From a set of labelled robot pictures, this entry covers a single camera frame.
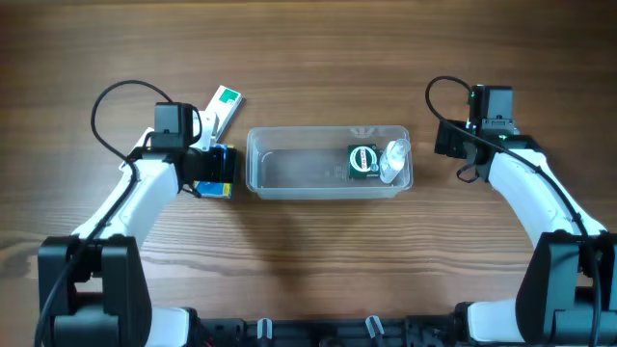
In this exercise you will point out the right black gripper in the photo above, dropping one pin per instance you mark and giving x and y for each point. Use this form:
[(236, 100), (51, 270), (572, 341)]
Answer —
[(446, 139)]

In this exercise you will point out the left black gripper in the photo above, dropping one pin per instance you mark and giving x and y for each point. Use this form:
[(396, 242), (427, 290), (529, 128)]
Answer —
[(212, 166)]

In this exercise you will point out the blue yellow VapoDrops box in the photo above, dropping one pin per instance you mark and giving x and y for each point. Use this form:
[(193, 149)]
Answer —
[(214, 189)]

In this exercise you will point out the clear spray bottle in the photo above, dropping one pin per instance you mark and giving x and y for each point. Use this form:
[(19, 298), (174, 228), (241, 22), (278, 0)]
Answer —
[(393, 159)]

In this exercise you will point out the clear plastic container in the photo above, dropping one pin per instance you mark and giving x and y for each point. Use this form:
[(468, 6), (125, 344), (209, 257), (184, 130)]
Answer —
[(310, 162)]

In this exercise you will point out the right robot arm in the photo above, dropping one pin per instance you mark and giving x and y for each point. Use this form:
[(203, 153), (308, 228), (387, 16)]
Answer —
[(568, 292)]

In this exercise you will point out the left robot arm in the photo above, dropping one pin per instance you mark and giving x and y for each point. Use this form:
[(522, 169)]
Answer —
[(92, 286)]

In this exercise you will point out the white medicine box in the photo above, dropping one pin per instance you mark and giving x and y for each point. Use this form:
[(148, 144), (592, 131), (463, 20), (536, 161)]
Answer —
[(143, 140)]

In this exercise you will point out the white box green corner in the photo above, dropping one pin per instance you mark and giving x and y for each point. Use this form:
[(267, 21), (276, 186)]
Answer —
[(222, 108)]

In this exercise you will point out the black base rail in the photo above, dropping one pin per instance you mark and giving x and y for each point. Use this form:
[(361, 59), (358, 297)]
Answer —
[(411, 331)]

